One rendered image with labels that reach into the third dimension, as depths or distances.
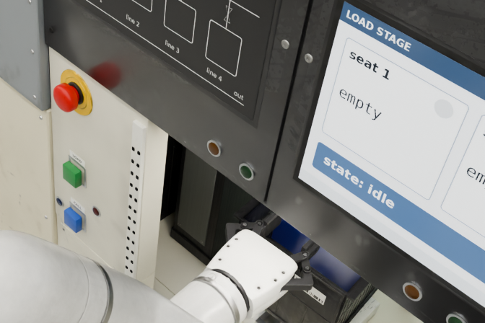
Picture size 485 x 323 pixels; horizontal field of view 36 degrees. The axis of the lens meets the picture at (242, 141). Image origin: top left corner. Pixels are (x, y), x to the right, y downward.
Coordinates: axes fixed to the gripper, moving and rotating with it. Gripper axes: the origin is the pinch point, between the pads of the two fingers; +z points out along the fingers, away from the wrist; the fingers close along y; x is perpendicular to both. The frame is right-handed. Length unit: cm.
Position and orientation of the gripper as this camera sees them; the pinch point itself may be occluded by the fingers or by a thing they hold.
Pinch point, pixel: (291, 233)
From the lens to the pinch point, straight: 109.5
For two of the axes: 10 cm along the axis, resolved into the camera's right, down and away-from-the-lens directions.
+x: 1.4, -7.5, -6.5
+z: 6.2, -4.4, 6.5
